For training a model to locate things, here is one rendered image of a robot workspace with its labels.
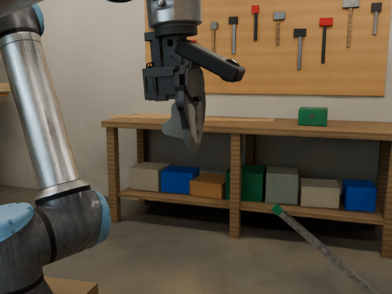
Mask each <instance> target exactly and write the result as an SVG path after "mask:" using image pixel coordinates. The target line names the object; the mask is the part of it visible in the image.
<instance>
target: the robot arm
mask: <svg viewBox="0 0 392 294"><path fill-rule="evenodd" d="M42 1H45V0H0V51H1V55H2V59H3V63H4V66H5V69H6V73H7V76H8V80H9V84H10V88H11V91H12V94H13V98H14V101H15V104H16V108H17V113H18V115H19V119H20V123H21V126H22V130H23V133H24V137H25V140H26V144H27V148H28V150H29V154H30V158H31V162H32V165H33V169H34V172H35V175H36V179H37V183H38V187H39V192H38V194H37V196H36V198H35V199H34V201H35V204H36V208H33V207H32V205H31V204H29V203H25V202H21V203H19V204H18V203H17V202H16V203H11V204H5V205H1V206H0V294H54V293H53V291H52V290H51V289H50V287H49V285H48V283H47V282H46V280H45V279H44V275H43V266H45V265H47V264H51V263H53V262H56V261H58V260H61V259H63V258H66V257H69V256H71V255H73V254H76V253H79V252H81V251H83V250H87V249H91V248H92V247H94V246H95V245H97V244H99V243H101V242H103V241H105V239H106V238H107V236H108V235H109V233H110V228H111V216H110V209H109V206H108V203H107V201H106V199H105V198H104V197H103V195H102V194H100V193H99V192H98V191H92V190H91V188H90V184H89V183H87V182H85V181H83V180H81V178H80V177H79V173H78V169H77V166H76V162H75V158H74V154H73V152H72V148H71V144H70V141H69V138H68V134H67V131H66V128H65V124H64V120H63V117H62V114H61V110H60V106H59V104H58V100H57V96H56V93H55V89H54V85H53V82H52V79H51V75H50V72H49V69H48V65H47V61H46V58H45V55H44V51H43V47H42V45H41V41H40V40H41V36H42V35H43V33H44V23H43V22H44V18H43V14H42V11H41V9H40V7H39V5H38V3H39V2H42ZM146 8H147V16H148V26H149V27H150V28H152V29H154V31H152V32H146V33H144V37H145V41H150V53H151V60H152V62H149V63H150V64H152V66H150V64H149V63H147V65H146V68H144V69H142V75H143V88H144V95H145V100H149V101H151V100H155V101H156V102H161V101H168V100H169V99H175V103H173V104H172V106H171V117H170V119H168V120H167V121H165V122H163V123H162V132H163V133H164V134H165V135H168V136H171V137H175V138H178V139H182V140H184V142H185V145H186V147H187V150H188V152H189V154H190V155H193V154H195V153H196V151H197V149H198V147H199V145H200V141H201V137H202V131H203V126H204V121H205V108H206V99H205V81H204V74H203V71H202V69H201V67H203V68H205V69H206V70H208V71H210V72H212V73H214V74H216V75H218V76H220V78H221V79H222V80H223V81H225V82H238V81H241V80H242V78H243V76H244V73H245V71H246V69H245V68H244V67H242V66H240V65H239V63H238V62H237V61H235V60H234V59H227V58H225V57H223V56H221V55H219V54H217V53H215V52H213V51H211V50H209V49H207V48H205V47H203V46H201V45H199V44H197V43H195V42H193V41H191V40H187V37H191V36H196V35H197V34H198V32H197V26H198V25H200V24H202V22H203V20H202V3H201V0H146ZM148 64H149V66H148Z"/></svg>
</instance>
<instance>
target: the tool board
mask: <svg viewBox="0 0 392 294"><path fill-rule="evenodd" d="M391 2H392V0H201V3H202V20H203V22H202V24H200V25H198V26H197V32H198V34H197V35H196V36H191V37H187V40H191V41H193V42H195V43H197V44H199V45H201V46H203V47H205V48H207V49H209V50H211V51H213V52H215V53H217V54H219V55H221V56H223V57H225V58H227V59H233V60H235V61H237V62H238V63H239V65H240V66H242V67H244V68H245V69H246V71H245V73H244V76H243V78H242V80H241V81H238V82H225V81H224V80H222V79H221V78H220V76H218V75H216V74H214V73H212V72H210V71H208V70H206V69H205V68H203V67H201V69H202V71H203V74H204V81H205V93H240V94H276V95H347V96H384V87H385V79H386V65H387V52H388V43H389V30H390V16H391Z"/></svg>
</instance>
